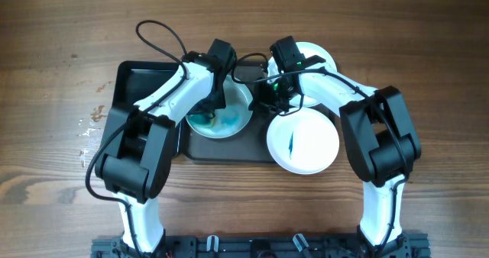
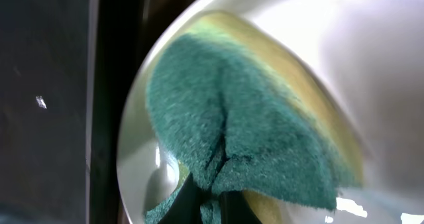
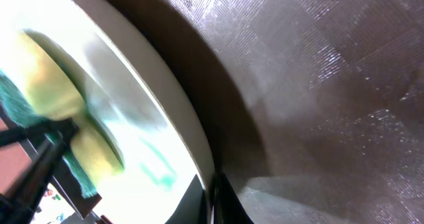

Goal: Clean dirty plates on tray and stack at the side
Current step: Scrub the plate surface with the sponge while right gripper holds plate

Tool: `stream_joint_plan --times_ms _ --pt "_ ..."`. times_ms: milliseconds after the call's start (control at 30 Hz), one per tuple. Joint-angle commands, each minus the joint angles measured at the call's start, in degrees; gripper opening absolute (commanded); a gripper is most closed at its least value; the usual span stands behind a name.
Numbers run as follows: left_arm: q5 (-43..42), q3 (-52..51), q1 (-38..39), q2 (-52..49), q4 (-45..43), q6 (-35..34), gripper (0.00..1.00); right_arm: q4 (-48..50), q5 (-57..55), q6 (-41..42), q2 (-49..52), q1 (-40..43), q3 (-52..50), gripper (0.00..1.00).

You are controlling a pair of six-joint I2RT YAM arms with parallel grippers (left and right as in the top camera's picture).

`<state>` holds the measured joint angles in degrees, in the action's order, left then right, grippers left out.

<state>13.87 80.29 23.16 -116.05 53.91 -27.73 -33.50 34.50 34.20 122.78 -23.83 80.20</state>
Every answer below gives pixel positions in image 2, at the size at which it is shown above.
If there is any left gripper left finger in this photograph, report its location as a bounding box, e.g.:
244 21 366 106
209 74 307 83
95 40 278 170
158 174 202 224

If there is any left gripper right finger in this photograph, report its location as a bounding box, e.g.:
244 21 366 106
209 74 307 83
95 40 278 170
219 191 262 224

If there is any green yellow sponge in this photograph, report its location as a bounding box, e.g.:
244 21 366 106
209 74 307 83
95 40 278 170
146 12 363 223

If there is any white plate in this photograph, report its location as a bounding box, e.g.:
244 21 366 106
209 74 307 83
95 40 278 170
117 0 423 223

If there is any dark brown serving tray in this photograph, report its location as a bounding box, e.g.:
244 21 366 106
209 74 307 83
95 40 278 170
117 0 195 223

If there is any black water tray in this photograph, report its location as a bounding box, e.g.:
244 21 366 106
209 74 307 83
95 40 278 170
0 0 150 224

